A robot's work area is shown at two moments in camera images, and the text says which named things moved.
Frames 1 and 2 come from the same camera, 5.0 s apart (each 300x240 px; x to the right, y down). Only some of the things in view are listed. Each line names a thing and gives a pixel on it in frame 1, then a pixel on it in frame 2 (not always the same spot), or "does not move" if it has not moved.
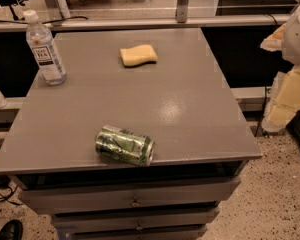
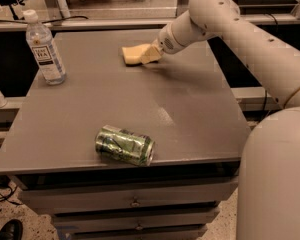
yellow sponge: [138, 54] does not move
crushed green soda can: [125, 145] does not move
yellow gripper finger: [290, 94] → [166, 42]
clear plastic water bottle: [44, 49] does not move
